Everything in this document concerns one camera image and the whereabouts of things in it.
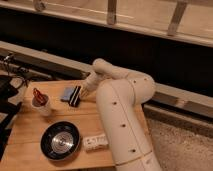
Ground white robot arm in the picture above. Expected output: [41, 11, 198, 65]
[69, 58, 162, 171]

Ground white cup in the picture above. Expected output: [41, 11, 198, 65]
[31, 95, 52, 116]

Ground red object in cup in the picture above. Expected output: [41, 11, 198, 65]
[33, 88, 47, 105]

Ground black metal bowl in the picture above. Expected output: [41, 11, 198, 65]
[40, 121, 80, 161]

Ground black equipment at left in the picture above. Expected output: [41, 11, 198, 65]
[0, 75, 21, 160]

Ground black cables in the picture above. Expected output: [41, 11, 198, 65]
[0, 53, 38, 88]

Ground wooden rail with brackets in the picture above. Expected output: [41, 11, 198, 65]
[0, 0, 213, 47]

